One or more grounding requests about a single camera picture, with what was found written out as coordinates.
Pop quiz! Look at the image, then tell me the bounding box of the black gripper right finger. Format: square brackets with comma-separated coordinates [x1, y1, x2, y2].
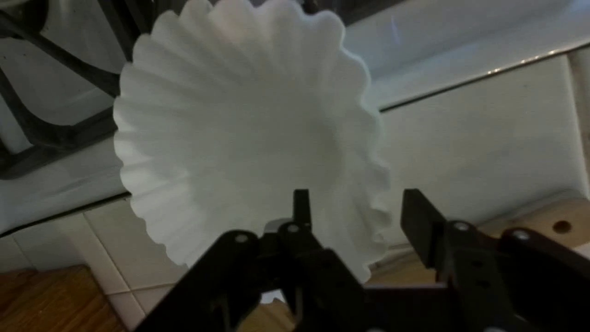
[367, 189, 590, 332]

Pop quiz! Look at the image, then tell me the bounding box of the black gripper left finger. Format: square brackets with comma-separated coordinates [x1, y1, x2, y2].
[137, 189, 373, 332]

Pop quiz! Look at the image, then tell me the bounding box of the white fluted paper bowl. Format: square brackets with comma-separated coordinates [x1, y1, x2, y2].
[111, 0, 395, 285]

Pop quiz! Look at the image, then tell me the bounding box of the wooden spoon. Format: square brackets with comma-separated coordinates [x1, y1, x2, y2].
[0, 194, 590, 332]

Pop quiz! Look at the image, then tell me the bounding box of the white gas stove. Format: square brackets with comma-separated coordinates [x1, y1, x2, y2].
[0, 0, 590, 238]

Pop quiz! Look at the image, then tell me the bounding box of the black stove grate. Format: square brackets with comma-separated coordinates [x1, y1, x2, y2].
[0, 0, 408, 181]

